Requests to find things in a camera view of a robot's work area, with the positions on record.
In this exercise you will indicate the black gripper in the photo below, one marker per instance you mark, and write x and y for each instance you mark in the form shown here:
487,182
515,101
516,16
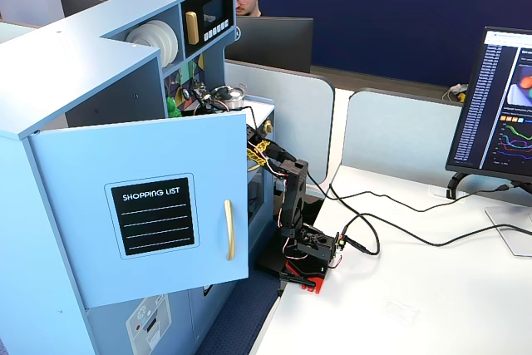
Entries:
202,104

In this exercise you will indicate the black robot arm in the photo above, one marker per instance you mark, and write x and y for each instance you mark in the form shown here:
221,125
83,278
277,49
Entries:
295,188

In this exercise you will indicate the red and black robot base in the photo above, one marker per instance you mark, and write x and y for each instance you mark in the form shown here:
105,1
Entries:
309,278

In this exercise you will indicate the blue shopping list cabinet door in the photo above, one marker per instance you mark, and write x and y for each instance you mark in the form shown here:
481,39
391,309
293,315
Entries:
83,155

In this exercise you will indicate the silver toy pot with lid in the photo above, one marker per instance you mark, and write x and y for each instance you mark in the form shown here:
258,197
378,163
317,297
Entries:
232,95

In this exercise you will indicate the white toy plate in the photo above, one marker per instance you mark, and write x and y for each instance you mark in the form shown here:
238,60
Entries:
168,41
175,44
144,35

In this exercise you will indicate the gold stove knob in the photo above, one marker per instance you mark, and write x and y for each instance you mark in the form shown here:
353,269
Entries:
268,126

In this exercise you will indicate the black monitor seen from behind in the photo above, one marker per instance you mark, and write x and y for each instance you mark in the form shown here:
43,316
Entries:
274,44

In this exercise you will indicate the grey desk divider panel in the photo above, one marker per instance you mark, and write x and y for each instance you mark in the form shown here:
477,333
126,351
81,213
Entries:
299,122
399,130

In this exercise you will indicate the light blue toy kitchen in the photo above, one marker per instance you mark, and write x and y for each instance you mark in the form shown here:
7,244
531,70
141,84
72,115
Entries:
62,93

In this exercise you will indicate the dark grey monitor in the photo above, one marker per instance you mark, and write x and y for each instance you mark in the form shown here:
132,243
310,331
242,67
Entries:
76,2

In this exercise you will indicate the yellow and white object pile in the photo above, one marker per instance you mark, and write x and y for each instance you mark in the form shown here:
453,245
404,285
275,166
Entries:
458,93

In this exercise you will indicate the computer monitor with lit screen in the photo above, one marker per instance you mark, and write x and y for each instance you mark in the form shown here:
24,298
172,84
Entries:
494,101

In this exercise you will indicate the silver monitor stand base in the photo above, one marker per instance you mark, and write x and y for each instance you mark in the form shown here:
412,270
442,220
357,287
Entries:
513,230

